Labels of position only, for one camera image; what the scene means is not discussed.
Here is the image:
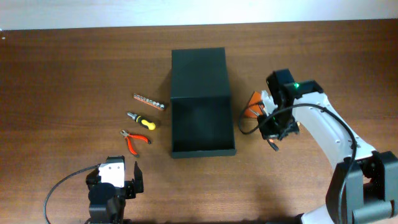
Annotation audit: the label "small red diagonal cutters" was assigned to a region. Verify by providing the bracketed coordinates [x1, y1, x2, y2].
[120, 129, 152, 158]

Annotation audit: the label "orange black needle-nose pliers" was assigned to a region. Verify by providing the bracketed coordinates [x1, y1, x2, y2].
[248, 103, 279, 151]

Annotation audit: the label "orange scraper wooden handle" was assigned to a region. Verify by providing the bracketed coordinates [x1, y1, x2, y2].
[244, 91, 264, 118]

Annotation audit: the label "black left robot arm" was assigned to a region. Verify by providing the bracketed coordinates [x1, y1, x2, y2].
[86, 156, 144, 223]

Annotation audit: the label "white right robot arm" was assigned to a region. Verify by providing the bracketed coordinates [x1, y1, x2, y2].
[257, 69, 397, 223]

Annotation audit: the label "yellow black stubby screwdriver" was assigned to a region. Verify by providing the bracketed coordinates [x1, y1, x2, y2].
[127, 112, 156, 131]

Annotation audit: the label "black open storage box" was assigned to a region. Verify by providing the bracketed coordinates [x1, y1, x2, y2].
[170, 47, 236, 159]

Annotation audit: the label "orange socket bit rail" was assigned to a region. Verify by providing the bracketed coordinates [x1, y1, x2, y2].
[133, 93, 166, 111]

